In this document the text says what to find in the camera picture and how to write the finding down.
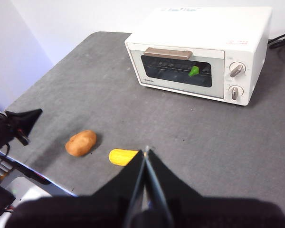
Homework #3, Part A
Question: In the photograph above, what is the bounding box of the brown potato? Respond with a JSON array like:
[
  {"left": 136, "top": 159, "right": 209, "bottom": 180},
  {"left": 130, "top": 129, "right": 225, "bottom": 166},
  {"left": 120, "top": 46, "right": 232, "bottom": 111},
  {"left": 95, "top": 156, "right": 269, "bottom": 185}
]
[{"left": 65, "top": 129, "right": 97, "bottom": 157}]

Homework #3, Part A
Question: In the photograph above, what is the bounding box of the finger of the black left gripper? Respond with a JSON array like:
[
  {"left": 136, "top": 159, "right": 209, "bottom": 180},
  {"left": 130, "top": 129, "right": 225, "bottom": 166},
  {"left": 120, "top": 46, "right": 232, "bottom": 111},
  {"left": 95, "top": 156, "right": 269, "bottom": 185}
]
[
  {"left": 15, "top": 129, "right": 30, "bottom": 146},
  {"left": 4, "top": 108, "right": 43, "bottom": 138}
]

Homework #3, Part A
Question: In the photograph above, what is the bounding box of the wire oven rack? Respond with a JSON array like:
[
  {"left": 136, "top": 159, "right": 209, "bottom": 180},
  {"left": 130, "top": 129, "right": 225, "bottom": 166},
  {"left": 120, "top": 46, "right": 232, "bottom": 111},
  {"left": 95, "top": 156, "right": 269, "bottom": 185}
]
[{"left": 144, "top": 59, "right": 211, "bottom": 75}]

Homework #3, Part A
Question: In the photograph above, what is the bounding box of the beige knob slanted pointer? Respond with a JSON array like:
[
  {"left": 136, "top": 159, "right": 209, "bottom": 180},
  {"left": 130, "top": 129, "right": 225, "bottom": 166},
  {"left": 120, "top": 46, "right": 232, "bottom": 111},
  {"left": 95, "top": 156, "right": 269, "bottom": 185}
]
[{"left": 228, "top": 62, "right": 247, "bottom": 78}]

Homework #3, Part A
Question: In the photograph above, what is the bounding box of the white Toshiba toaster oven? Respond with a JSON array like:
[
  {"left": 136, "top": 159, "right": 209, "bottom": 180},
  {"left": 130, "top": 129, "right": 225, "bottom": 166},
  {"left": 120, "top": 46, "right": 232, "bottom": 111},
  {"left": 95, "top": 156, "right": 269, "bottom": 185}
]
[{"left": 123, "top": 6, "right": 273, "bottom": 107}]

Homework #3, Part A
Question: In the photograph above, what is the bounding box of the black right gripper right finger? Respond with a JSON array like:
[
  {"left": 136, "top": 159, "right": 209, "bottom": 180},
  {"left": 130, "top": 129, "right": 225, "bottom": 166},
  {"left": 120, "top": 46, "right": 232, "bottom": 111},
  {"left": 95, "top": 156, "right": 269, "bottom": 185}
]
[{"left": 145, "top": 148, "right": 285, "bottom": 228}]

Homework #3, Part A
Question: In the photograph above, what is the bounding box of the black oven power cord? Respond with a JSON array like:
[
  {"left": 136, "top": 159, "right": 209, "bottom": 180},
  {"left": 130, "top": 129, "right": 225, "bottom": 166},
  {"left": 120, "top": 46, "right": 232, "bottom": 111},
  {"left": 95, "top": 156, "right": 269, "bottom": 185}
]
[{"left": 267, "top": 31, "right": 285, "bottom": 59}]

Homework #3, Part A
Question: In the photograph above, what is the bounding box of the beige knob upright pointer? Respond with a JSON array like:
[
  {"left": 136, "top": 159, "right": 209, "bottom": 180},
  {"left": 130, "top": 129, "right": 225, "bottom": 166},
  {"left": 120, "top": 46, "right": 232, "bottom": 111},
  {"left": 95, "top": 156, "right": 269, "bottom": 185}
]
[{"left": 228, "top": 85, "right": 244, "bottom": 101}]

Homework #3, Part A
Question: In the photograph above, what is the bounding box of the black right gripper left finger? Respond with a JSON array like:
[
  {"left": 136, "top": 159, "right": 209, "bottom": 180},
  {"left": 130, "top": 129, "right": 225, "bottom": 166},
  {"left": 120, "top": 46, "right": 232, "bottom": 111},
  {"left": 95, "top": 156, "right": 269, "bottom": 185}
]
[{"left": 4, "top": 149, "right": 145, "bottom": 228}]

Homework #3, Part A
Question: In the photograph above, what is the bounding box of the glass oven door beige handle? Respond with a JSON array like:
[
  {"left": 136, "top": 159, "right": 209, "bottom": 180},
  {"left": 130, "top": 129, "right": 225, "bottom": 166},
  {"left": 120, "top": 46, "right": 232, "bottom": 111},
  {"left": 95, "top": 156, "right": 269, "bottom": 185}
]
[{"left": 127, "top": 42, "right": 226, "bottom": 99}]

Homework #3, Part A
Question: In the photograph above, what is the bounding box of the yellow corn cob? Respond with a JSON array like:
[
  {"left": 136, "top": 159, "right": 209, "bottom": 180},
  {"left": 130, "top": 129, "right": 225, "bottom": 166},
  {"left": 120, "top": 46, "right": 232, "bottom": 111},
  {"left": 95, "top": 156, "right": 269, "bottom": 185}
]
[{"left": 108, "top": 148, "right": 146, "bottom": 167}]

